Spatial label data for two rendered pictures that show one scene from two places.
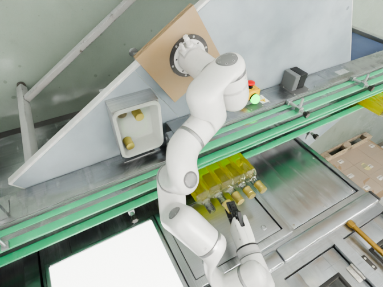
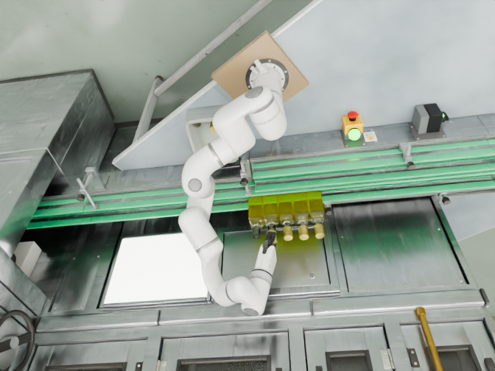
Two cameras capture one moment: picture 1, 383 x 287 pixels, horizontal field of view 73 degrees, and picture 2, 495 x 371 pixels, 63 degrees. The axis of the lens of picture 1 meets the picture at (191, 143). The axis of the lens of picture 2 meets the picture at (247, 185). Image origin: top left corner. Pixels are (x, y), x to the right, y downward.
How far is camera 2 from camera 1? 0.77 m
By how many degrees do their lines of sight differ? 27
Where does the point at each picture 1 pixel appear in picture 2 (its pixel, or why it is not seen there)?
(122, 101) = (199, 112)
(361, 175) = not seen: outside the picture
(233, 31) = (324, 57)
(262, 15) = (362, 41)
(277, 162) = (385, 220)
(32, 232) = (114, 203)
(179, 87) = not seen: hidden behind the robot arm
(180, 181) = (185, 183)
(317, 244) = (362, 314)
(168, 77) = not seen: hidden behind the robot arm
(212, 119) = (230, 142)
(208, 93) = (222, 119)
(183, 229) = (183, 222)
